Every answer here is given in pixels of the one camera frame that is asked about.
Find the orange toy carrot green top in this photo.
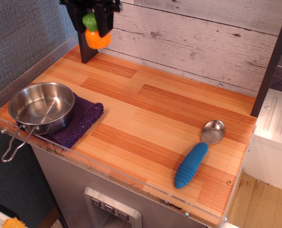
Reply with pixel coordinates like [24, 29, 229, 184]
[82, 12, 112, 49]

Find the blue handled metal spoon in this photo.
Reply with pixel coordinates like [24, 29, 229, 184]
[174, 120, 225, 189]

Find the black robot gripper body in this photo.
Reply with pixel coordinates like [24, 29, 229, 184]
[59, 0, 122, 11]

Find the dark shelf post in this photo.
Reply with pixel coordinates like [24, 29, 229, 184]
[77, 32, 98, 64]
[251, 27, 282, 117]

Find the dark left shelf post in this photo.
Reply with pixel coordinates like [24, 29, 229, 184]
[77, 32, 98, 64]

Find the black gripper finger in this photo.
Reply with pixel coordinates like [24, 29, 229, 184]
[68, 4, 87, 33]
[94, 6, 113, 38]

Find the silver toy fridge dispenser panel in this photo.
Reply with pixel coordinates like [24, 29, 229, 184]
[84, 187, 142, 228]

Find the stainless steel pot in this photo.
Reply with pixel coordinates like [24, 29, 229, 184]
[1, 82, 75, 162]

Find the yellow toy at corner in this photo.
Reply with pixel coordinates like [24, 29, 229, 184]
[2, 218, 26, 228]

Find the dark right shelf post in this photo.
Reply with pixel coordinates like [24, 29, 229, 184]
[251, 27, 282, 117]

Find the purple knitted cloth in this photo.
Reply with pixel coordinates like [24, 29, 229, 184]
[44, 95, 104, 149]

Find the white toy sink cabinet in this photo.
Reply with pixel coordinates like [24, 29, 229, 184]
[243, 89, 282, 189]

